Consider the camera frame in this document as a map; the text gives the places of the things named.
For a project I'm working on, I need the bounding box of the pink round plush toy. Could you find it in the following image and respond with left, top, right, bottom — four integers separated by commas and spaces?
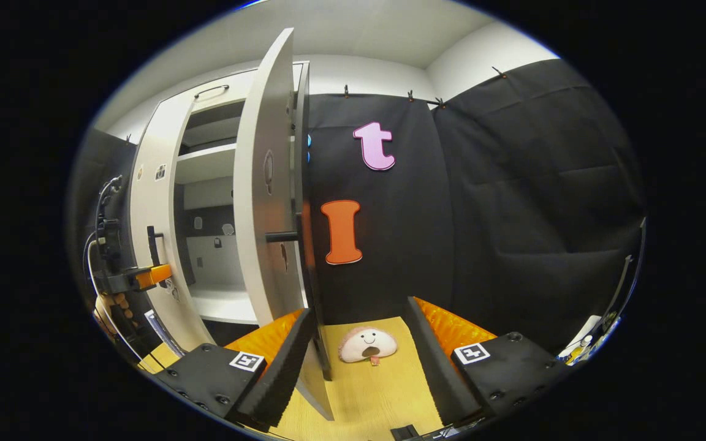
338, 326, 398, 366

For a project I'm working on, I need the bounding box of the beige double-door shoe cabinet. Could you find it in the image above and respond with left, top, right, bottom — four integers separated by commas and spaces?
169, 61, 314, 325

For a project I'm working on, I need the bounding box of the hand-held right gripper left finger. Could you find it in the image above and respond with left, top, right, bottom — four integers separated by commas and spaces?
156, 308, 317, 428

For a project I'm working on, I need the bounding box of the white cable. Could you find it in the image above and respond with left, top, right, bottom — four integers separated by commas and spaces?
85, 232, 145, 363

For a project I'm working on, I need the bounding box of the black backdrop cloth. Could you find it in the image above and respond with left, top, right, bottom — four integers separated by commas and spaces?
68, 58, 647, 356

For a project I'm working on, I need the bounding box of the beige cabinet door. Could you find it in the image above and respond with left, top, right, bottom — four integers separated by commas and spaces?
233, 28, 335, 421
129, 92, 216, 356

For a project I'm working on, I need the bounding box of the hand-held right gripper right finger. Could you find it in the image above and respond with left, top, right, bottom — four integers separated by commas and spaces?
407, 296, 574, 426

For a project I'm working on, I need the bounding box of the white object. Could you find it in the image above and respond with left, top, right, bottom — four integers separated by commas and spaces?
558, 315, 620, 365

